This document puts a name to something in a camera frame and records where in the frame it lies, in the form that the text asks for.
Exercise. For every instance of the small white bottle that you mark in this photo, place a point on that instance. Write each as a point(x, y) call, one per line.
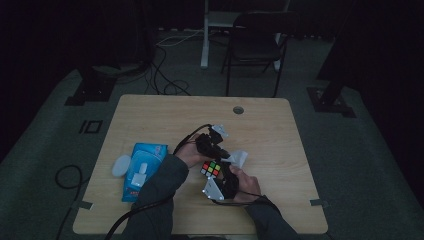
point(140, 174)

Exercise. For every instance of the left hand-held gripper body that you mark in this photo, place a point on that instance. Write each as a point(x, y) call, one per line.
point(210, 144)

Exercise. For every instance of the grey table grommet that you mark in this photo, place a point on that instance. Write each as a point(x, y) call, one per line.
point(238, 110)

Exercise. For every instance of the white desk frame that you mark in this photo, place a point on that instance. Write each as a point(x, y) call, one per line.
point(204, 50)

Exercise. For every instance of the blue wet wipes packet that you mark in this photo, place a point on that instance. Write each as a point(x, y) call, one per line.
point(146, 160)

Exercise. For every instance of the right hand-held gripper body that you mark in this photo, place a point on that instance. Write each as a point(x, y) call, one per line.
point(224, 186)

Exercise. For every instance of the black folding chair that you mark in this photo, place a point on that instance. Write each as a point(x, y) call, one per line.
point(255, 43)

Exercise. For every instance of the multicoloured puzzle cube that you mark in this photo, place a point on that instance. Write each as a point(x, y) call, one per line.
point(210, 169)

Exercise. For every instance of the black stand base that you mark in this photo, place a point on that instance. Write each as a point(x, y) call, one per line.
point(91, 90)
point(330, 100)

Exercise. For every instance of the person's right hand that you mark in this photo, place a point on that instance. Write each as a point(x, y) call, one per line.
point(248, 186)

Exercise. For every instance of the grey tape strip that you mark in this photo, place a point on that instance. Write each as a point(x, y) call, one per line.
point(85, 204)
point(317, 202)

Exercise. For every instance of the white round lid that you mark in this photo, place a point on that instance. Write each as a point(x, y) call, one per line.
point(121, 165)

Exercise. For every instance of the person's left hand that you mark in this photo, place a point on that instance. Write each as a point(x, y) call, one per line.
point(188, 155)

